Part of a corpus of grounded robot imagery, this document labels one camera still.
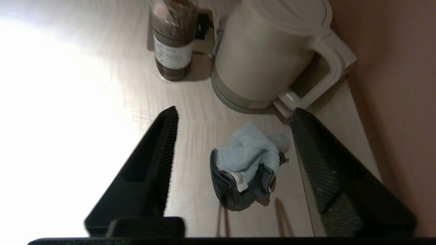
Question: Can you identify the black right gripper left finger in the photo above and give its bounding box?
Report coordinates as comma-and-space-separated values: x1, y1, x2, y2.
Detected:
84, 106, 186, 238

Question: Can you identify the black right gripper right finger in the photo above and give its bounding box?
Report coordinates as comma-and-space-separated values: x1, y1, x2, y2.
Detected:
290, 108, 417, 238

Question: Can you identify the light blue microfiber cloth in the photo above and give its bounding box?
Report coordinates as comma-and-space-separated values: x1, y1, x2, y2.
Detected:
210, 122, 291, 211

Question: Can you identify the grey kettle base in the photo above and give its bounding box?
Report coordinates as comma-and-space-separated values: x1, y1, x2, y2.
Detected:
211, 68, 283, 114

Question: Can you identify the dark tea bottle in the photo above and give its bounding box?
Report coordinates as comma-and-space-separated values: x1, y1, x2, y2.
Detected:
149, 0, 199, 81

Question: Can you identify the cream electric kettle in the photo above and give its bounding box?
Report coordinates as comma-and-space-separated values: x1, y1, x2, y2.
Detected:
211, 0, 357, 118

